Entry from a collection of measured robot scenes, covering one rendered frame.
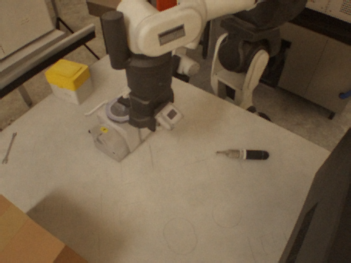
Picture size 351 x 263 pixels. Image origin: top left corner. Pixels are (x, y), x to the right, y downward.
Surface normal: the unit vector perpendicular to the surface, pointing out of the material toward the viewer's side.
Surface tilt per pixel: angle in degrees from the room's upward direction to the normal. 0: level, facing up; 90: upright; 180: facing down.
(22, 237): 0
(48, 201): 0
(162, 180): 0
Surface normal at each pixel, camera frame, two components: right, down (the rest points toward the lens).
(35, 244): 0.00, -0.65
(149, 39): 0.46, 0.68
